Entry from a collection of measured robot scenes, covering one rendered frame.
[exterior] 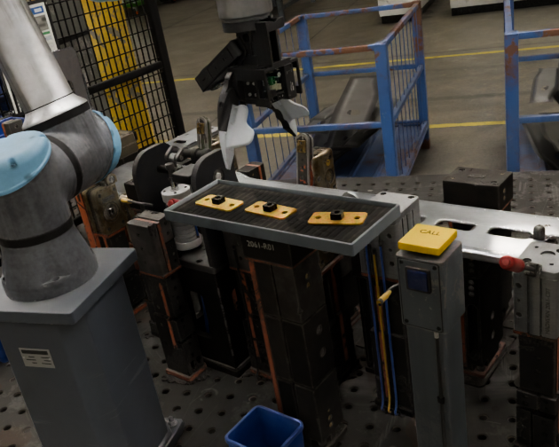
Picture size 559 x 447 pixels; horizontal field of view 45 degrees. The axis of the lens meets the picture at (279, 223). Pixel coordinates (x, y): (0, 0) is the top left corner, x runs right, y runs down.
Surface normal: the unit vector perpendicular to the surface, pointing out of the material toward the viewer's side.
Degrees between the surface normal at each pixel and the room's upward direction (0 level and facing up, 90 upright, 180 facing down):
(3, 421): 0
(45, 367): 90
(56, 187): 92
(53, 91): 77
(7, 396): 0
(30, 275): 73
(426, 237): 0
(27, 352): 90
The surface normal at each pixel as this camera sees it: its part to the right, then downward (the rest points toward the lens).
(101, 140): 0.85, -0.21
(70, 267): 0.66, -0.11
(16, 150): -0.20, -0.83
